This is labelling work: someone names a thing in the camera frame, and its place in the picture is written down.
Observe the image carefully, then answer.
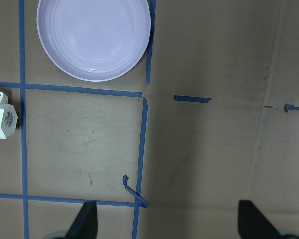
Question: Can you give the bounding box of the white angular cup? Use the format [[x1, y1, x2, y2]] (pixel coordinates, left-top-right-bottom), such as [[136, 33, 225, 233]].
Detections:
[[0, 91, 18, 139]]

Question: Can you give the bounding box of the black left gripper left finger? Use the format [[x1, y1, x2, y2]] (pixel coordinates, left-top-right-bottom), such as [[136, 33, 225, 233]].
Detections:
[[66, 201, 98, 239]]

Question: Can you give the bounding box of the lavender round plate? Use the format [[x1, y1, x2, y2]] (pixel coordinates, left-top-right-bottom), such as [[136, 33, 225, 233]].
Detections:
[[36, 0, 151, 82]]

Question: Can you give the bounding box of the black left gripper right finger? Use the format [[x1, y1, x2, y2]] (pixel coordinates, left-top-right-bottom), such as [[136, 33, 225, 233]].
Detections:
[[237, 200, 282, 239]]

